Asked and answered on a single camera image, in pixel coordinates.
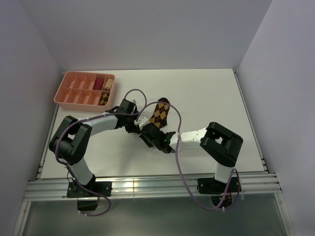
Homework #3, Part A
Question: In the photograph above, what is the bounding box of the brown argyle sock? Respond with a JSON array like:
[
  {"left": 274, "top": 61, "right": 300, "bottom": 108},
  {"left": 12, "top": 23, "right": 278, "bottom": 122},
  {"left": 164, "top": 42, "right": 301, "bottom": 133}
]
[
  {"left": 99, "top": 93, "right": 109, "bottom": 106},
  {"left": 149, "top": 97, "right": 170, "bottom": 129}
]

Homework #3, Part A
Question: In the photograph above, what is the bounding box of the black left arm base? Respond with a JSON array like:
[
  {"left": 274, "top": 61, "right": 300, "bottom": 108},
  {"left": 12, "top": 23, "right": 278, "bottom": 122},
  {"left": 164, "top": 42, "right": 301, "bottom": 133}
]
[{"left": 66, "top": 181, "right": 112, "bottom": 216}]

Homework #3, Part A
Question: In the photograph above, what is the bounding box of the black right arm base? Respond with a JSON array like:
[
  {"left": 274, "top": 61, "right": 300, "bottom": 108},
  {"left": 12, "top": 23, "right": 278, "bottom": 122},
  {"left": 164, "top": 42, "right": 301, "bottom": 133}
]
[{"left": 197, "top": 177, "right": 242, "bottom": 207}]

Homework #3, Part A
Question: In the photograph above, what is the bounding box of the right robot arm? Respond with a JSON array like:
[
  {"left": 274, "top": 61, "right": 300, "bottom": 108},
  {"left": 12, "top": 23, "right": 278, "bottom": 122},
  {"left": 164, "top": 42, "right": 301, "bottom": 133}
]
[{"left": 139, "top": 122, "right": 244, "bottom": 192}]

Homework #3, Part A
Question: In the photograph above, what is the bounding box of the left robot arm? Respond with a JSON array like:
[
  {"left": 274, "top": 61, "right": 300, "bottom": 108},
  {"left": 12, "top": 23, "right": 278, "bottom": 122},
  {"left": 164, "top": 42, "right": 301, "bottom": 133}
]
[{"left": 49, "top": 99, "right": 139, "bottom": 196}]

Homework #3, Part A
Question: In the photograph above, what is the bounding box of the tan rolled sock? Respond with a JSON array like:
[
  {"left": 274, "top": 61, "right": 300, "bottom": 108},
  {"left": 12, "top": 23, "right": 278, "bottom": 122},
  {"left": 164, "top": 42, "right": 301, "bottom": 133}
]
[{"left": 103, "top": 79, "right": 114, "bottom": 91}]

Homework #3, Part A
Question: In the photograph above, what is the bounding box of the dark red rolled sock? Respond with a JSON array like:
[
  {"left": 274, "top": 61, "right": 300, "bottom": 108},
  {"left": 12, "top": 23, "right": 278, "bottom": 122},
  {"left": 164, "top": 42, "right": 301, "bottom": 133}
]
[{"left": 94, "top": 77, "right": 105, "bottom": 90}]

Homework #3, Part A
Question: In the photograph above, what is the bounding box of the pink compartment tray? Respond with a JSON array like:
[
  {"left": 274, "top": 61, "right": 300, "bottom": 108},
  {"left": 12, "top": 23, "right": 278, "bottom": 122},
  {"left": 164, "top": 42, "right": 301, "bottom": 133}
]
[{"left": 54, "top": 71, "right": 116, "bottom": 113}]

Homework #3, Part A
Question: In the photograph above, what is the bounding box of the aluminium table edge rail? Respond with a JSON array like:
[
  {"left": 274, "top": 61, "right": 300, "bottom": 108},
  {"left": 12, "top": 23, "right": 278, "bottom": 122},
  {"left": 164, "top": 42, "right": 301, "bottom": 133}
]
[{"left": 233, "top": 69, "right": 269, "bottom": 173}]

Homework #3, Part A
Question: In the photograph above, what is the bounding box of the front aluminium rail frame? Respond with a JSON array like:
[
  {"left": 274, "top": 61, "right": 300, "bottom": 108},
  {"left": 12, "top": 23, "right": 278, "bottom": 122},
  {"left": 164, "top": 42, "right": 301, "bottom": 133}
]
[{"left": 23, "top": 173, "right": 282, "bottom": 202}]

